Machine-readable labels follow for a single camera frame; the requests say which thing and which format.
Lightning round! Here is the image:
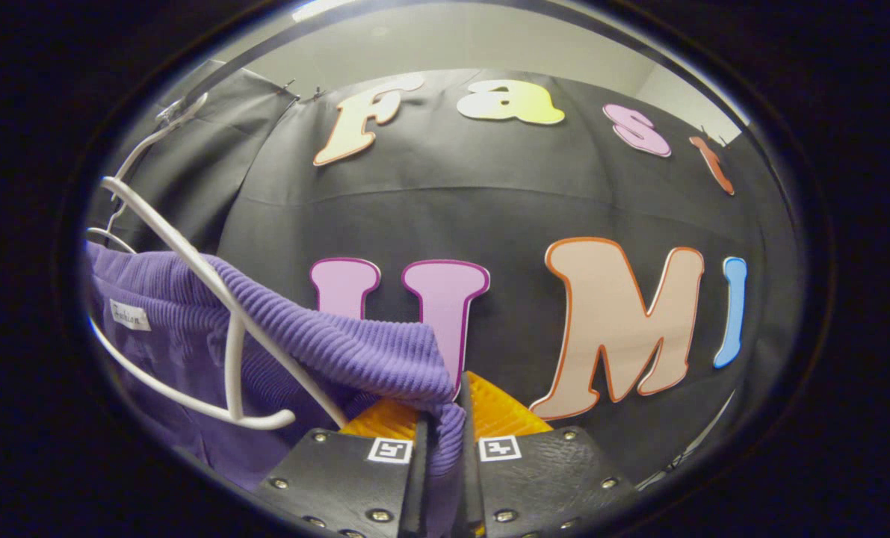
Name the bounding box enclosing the black backdrop cloth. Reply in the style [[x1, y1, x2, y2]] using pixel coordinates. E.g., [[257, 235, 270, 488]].
[[86, 60, 804, 486]]

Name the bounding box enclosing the purple corduroy jacket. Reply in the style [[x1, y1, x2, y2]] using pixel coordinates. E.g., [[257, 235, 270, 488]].
[[86, 243, 466, 538]]

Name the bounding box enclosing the white hanger with jacket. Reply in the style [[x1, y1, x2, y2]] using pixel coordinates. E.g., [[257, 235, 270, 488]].
[[86, 93, 352, 432]]

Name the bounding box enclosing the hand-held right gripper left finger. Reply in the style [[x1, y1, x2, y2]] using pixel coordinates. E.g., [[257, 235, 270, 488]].
[[254, 402, 430, 538]]

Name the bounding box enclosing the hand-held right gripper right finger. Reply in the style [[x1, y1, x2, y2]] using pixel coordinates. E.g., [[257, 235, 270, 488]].
[[459, 371, 640, 538]]

